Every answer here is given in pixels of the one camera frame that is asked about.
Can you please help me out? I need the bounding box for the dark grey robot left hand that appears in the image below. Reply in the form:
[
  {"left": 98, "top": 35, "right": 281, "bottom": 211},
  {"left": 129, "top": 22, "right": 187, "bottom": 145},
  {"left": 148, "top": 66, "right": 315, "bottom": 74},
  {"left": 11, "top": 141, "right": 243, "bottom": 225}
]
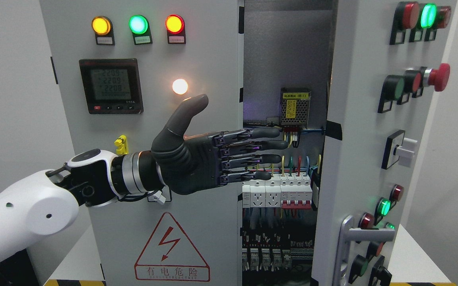
[{"left": 151, "top": 94, "right": 288, "bottom": 195}]

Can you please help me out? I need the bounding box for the grey cabinet door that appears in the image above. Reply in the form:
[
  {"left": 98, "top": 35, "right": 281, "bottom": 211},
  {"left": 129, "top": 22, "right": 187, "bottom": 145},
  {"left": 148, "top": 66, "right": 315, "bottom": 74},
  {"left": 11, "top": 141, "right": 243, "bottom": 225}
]
[
  {"left": 40, "top": 0, "right": 242, "bottom": 286},
  {"left": 311, "top": 0, "right": 458, "bottom": 286}
]

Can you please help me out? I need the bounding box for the yellow terminal connector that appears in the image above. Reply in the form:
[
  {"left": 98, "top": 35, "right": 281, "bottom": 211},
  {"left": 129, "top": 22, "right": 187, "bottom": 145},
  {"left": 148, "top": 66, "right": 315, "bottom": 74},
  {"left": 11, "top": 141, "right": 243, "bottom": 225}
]
[{"left": 113, "top": 135, "right": 129, "bottom": 156}]

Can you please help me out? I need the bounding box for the white glowing indicator light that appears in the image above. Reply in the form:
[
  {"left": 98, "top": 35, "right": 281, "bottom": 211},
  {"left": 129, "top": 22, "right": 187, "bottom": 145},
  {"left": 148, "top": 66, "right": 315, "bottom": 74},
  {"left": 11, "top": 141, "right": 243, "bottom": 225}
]
[{"left": 171, "top": 78, "right": 189, "bottom": 95}]

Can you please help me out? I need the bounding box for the red electric hazard warning sticker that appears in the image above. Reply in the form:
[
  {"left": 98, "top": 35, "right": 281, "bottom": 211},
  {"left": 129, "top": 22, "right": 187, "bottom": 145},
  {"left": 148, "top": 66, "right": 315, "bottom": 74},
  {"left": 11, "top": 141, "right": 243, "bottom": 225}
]
[{"left": 134, "top": 212, "right": 211, "bottom": 282}]

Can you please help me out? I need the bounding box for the black digital power meter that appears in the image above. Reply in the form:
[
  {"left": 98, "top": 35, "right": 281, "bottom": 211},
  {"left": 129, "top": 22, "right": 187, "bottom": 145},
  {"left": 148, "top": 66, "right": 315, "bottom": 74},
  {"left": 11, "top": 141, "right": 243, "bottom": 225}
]
[{"left": 79, "top": 58, "right": 144, "bottom": 115}]

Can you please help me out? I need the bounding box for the lower relay terminal row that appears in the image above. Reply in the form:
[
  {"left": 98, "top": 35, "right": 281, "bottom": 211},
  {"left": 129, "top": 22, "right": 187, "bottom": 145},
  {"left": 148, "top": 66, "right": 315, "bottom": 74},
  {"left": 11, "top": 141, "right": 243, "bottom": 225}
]
[{"left": 240, "top": 227, "right": 315, "bottom": 272}]

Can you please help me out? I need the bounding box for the metal mesh power supply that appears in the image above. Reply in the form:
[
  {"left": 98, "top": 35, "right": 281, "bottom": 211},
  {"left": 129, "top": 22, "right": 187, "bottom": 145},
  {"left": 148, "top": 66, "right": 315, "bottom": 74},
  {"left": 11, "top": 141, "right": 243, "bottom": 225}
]
[{"left": 279, "top": 87, "right": 311, "bottom": 126}]

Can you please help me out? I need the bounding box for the red indicator light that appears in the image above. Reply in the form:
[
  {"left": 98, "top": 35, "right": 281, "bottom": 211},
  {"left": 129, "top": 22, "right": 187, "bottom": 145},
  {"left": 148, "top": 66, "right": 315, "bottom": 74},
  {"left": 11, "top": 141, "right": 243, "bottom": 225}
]
[{"left": 165, "top": 14, "right": 186, "bottom": 44}]

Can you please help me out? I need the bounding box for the green indicator light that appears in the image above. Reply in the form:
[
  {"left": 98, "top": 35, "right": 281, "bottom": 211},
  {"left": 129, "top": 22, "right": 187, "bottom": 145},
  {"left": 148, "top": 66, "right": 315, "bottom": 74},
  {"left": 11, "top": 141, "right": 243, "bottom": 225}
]
[{"left": 128, "top": 15, "right": 153, "bottom": 45}]

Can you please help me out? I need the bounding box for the yellow indicator light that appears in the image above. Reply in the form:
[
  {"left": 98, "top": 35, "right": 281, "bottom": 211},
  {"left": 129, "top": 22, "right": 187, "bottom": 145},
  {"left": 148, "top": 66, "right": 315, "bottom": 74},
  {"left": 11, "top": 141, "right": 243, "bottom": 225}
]
[{"left": 91, "top": 15, "right": 115, "bottom": 46}]

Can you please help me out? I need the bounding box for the black box with antenna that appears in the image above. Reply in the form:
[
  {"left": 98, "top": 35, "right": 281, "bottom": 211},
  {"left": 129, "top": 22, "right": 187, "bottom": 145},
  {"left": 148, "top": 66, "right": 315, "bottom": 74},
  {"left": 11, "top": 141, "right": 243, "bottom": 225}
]
[{"left": 0, "top": 249, "right": 39, "bottom": 286}]

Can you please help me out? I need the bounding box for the red emergency stop button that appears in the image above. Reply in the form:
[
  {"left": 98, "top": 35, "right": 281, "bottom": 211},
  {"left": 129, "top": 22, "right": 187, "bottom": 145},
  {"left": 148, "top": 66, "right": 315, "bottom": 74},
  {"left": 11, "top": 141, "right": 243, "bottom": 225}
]
[{"left": 419, "top": 63, "right": 451, "bottom": 92}]

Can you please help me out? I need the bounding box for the white rotary selector switch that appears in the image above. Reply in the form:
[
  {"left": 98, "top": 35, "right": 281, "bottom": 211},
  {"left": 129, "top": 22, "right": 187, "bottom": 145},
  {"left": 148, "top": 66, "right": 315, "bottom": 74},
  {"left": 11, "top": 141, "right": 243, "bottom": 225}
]
[{"left": 147, "top": 186, "right": 172, "bottom": 205}]

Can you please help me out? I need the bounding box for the red handled circuit breaker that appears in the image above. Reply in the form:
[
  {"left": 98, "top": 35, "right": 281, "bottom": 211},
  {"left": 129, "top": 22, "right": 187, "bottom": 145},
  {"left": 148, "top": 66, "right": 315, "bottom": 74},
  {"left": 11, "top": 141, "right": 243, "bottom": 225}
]
[{"left": 279, "top": 174, "right": 312, "bottom": 210}]

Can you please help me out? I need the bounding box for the silver door handle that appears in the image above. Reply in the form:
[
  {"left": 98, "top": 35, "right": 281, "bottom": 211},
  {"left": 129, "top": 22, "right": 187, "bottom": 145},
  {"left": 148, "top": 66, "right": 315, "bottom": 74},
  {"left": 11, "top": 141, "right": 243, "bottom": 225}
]
[{"left": 332, "top": 215, "right": 396, "bottom": 286}]

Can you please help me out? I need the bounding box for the right door rotary switch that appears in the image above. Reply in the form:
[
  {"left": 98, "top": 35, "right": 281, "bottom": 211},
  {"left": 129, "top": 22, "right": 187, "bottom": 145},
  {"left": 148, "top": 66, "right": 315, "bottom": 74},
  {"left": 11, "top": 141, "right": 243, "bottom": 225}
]
[{"left": 380, "top": 129, "right": 419, "bottom": 170}]

